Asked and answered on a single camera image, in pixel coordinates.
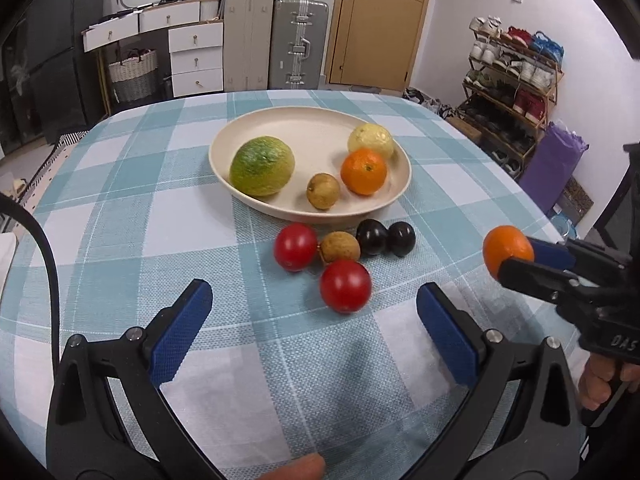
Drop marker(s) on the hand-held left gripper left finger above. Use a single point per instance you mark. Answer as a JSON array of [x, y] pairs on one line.
[[182, 330]]

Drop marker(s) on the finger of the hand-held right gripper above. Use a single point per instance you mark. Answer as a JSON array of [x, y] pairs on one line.
[[552, 255], [530, 275]]

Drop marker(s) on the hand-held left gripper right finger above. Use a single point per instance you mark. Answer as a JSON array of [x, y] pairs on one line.
[[447, 332]]

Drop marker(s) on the orange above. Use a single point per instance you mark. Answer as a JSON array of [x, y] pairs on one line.
[[505, 247], [364, 172]]

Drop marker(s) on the red tomato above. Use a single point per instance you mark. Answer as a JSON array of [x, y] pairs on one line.
[[346, 286], [295, 247]]

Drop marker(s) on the green lemon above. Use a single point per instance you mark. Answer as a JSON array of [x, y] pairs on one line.
[[262, 165]]

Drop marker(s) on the brown longan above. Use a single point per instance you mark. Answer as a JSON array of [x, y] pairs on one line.
[[340, 246], [323, 191]]

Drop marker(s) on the yellow lemon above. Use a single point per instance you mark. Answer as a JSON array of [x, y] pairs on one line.
[[370, 137]]

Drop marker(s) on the cream round plate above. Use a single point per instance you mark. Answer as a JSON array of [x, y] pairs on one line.
[[310, 140]]

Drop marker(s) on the person's right forearm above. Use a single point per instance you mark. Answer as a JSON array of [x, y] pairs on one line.
[[617, 445]]

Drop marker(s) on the person's right hand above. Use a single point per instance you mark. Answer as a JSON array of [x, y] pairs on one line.
[[595, 380]]

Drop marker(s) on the person's left hand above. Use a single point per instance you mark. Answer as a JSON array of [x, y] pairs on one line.
[[300, 467]]

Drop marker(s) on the brown patterned cushion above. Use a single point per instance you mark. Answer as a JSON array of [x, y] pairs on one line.
[[575, 197]]

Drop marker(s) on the purple bag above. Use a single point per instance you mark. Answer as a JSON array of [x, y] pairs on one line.
[[552, 160]]

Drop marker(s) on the dark purple plum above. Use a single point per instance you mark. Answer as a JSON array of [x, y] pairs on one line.
[[372, 236], [401, 238]]

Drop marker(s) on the teal checked tablecloth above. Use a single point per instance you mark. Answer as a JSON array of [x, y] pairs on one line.
[[150, 220]]

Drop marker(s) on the brown cardboard box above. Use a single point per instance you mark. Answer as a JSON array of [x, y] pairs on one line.
[[465, 130]]

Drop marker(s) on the wooden shoe rack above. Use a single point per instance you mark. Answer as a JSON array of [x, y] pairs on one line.
[[505, 105]]

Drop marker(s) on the pile of sneakers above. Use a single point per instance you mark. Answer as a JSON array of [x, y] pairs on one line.
[[430, 105]]

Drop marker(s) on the rows of shelved shoes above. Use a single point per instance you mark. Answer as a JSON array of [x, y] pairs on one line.
[[545, 47]]

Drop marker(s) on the striped floor mat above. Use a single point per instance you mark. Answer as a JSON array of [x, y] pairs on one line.
[[70, 139]]

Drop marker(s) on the woven laundry basket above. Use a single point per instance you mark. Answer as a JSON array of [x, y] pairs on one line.
[[132, 75]]

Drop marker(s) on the white drawer dresser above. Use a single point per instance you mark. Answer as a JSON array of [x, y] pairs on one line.
[[195, 60]]

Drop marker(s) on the wooden door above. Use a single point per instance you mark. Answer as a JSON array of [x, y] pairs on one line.
[[380, 25]]

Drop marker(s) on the black refrigerator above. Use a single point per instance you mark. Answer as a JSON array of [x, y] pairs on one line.
[[65, 60]]

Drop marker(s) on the beige suitcase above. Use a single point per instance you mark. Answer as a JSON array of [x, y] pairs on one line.
[[248, 40]]

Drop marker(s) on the dark glass-door cabinet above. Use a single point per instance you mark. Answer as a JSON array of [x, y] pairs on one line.
[[15, 75]]

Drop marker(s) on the silver suitcase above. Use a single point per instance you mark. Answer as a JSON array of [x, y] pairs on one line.
[[299, 42]]

